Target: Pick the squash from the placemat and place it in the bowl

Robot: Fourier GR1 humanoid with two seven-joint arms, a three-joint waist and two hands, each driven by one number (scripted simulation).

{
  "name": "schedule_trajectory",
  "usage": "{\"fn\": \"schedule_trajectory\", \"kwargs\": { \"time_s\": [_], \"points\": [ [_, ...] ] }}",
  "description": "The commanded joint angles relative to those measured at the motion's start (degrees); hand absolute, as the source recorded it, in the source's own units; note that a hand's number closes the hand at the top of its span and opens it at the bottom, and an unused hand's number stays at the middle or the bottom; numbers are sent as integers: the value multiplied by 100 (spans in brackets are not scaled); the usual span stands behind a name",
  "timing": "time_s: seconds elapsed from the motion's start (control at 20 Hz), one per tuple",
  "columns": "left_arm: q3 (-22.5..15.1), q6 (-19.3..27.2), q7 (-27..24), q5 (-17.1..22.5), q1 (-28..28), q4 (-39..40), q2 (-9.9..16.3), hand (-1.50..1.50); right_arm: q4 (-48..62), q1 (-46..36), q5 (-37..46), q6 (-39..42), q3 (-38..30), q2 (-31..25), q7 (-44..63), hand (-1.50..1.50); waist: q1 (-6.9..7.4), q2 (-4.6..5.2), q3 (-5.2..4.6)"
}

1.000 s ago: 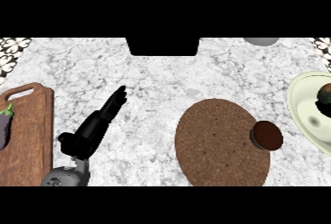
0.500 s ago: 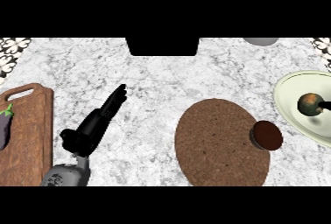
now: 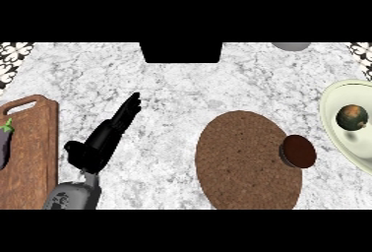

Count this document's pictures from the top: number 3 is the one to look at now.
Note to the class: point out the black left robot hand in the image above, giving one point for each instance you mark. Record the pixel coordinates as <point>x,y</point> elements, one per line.
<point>100,144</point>

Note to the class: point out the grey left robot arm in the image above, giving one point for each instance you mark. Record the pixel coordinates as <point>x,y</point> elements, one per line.
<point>73,197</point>

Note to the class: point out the brown round placemat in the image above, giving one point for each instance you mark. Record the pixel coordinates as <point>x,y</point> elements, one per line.
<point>243,157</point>

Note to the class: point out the dark brown round squash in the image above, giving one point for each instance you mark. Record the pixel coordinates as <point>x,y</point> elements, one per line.
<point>299,151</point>

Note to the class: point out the pale green bowl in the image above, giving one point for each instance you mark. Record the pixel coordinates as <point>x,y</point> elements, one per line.
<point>356,147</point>

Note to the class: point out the brown wooden cutting board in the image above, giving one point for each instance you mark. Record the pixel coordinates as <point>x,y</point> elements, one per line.
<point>35,157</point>

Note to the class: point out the purple eggplant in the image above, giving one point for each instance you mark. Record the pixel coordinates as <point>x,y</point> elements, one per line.
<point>4,147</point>

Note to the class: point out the black appliance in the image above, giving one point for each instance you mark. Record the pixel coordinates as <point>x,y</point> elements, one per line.
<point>184,52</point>

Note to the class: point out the grey round object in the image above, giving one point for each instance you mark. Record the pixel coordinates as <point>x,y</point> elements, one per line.
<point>291,46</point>

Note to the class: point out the green orange round fruit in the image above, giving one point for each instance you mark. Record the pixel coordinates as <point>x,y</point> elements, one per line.
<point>352,117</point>

